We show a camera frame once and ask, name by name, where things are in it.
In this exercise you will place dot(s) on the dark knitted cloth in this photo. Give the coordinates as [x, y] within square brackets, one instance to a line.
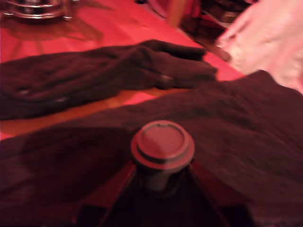
[236, 132]

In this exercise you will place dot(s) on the grey coffee capsule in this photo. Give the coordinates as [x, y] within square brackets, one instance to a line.
[162, 144]

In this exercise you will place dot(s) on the pale draped fabric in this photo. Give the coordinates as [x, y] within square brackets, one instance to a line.
[267, 40]

